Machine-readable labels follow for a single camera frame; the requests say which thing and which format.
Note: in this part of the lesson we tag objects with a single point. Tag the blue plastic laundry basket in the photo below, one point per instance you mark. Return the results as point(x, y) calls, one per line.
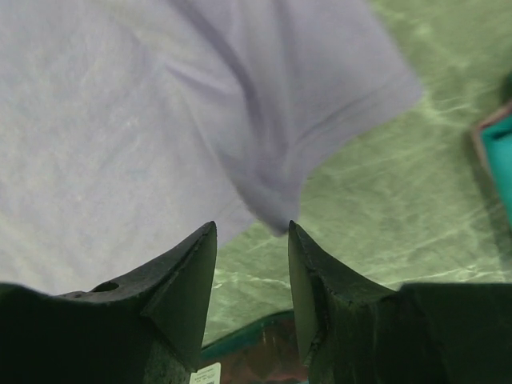
point(264, 351)

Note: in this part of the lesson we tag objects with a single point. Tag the purple t-shirt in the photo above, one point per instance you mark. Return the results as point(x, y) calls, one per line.
point(126, 125)

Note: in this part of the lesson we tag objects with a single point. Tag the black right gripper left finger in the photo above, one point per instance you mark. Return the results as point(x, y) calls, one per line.
point(146, 326)

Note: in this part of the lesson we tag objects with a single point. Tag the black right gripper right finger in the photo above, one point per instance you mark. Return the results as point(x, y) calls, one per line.
point(353, 330)

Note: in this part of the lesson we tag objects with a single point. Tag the folded teal t-shirt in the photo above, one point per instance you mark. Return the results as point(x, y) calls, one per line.
point(497, 141)

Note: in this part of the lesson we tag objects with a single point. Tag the folded pink t-shirt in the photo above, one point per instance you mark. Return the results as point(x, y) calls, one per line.
point(476, 134)

